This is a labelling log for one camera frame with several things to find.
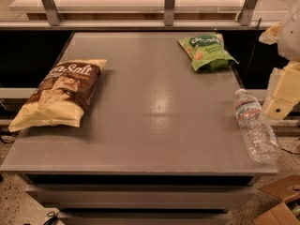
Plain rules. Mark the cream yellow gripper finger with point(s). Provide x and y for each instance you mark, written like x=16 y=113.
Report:
x=283 y=91

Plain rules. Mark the clear plastic water bottle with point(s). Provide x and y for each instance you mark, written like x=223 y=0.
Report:
x=260 y=139

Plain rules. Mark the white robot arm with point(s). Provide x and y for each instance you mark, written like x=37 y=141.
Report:
x=286 y=34

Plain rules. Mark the green snack bag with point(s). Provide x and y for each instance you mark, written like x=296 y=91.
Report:
x=207 y=51

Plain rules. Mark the brown chip bag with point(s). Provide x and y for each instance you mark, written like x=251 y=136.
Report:
x=63 y=96

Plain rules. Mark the cardboard box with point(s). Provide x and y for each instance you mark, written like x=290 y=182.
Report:
x=287 y=211

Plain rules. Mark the grey drawer cabinet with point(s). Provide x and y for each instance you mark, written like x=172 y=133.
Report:
x=140 y=199

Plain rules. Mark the metal shelf frame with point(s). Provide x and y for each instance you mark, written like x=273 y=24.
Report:
x=138 y=14

